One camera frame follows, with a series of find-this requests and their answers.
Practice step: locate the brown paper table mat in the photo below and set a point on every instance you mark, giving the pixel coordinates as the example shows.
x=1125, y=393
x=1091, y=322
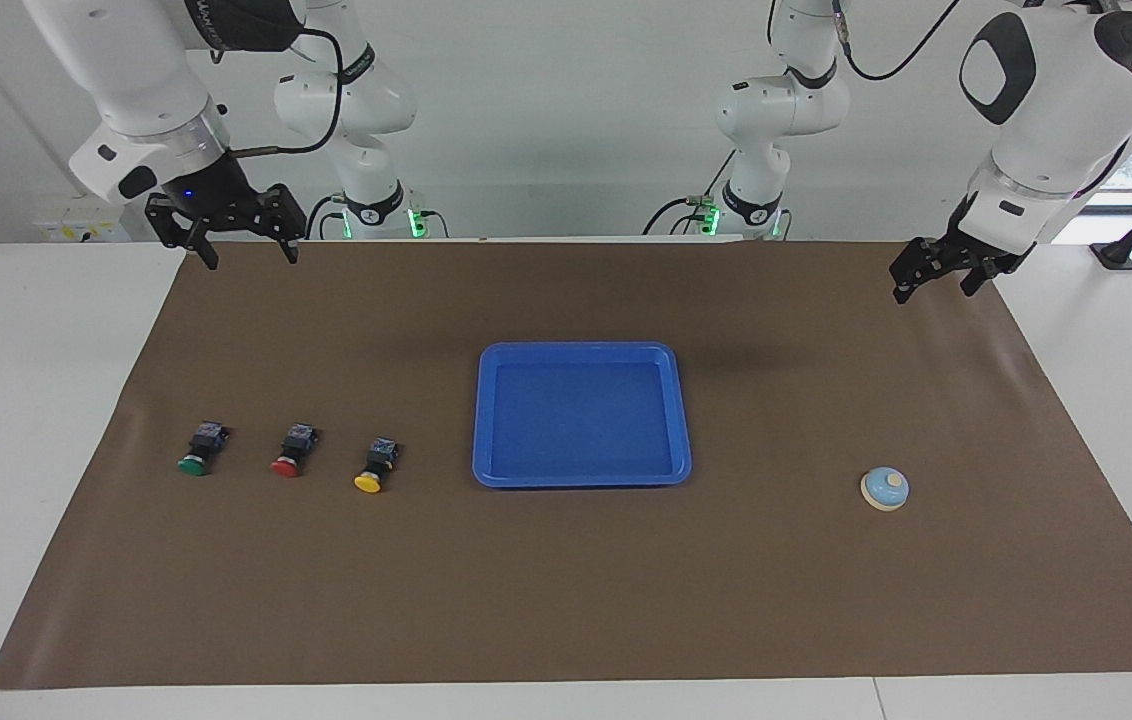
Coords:
x=566, y=590

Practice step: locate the light blue desk bell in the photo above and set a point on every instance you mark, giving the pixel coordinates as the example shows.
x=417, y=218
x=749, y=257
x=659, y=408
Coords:
x=885, y=489

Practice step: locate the white wall socket box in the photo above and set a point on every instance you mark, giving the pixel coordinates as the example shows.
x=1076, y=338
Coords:
x=76, y=225

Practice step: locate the yellow push button switch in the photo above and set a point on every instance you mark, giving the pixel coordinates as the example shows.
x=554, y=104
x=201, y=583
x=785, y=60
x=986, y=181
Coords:
x=376, y=468

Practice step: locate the green push button switch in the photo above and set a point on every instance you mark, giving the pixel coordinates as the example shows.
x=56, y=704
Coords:
x=198, y=450

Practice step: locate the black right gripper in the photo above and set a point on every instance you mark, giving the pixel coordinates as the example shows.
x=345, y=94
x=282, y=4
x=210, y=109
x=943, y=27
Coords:
x=216, y=205

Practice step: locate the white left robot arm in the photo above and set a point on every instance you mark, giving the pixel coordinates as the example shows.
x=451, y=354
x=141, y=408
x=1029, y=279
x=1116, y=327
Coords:
x=1056, y=100

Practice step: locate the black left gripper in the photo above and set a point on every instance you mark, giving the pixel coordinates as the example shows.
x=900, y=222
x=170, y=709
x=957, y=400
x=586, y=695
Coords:
x=966, y=255

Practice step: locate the blue plastic tray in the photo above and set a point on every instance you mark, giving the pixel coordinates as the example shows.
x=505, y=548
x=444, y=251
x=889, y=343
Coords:
x=581, y=420

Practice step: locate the red push button switch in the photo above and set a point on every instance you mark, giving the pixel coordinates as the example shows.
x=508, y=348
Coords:
x=292, y=452

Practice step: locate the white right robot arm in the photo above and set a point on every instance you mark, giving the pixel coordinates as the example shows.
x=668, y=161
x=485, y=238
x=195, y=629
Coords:
x=146, y=70

